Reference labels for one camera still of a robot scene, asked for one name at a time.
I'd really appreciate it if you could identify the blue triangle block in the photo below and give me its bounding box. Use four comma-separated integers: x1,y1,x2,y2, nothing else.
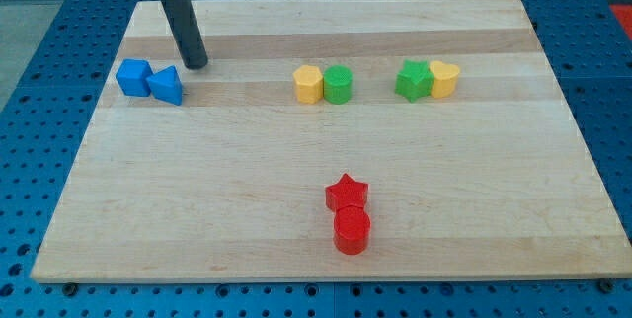
146,66,183,106

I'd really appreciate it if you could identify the blue cube block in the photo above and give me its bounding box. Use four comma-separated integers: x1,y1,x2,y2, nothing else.
116,59,153,97

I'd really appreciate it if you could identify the red star block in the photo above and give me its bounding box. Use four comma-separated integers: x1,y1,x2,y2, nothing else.
325,173,369,212

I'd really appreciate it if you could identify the yellow pentagon block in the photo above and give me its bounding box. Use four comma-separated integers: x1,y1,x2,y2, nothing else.
292,65,324,104

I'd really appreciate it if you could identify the green cylinder block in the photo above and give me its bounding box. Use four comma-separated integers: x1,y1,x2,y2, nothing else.
324,65,353,105

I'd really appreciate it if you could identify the light wooden board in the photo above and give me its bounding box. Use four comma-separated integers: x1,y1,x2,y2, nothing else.
31,0,631,283

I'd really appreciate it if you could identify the red cylinder block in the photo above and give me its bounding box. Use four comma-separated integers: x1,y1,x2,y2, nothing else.
333,206,371,255

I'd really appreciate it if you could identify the green star block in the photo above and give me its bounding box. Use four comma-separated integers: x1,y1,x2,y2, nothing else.
395,59,435,103

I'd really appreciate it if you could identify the yellow heart block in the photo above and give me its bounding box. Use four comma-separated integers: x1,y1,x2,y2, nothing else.
429,60,461,99

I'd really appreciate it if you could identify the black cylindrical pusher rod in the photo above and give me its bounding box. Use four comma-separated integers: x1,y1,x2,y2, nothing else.
160,0,208,70

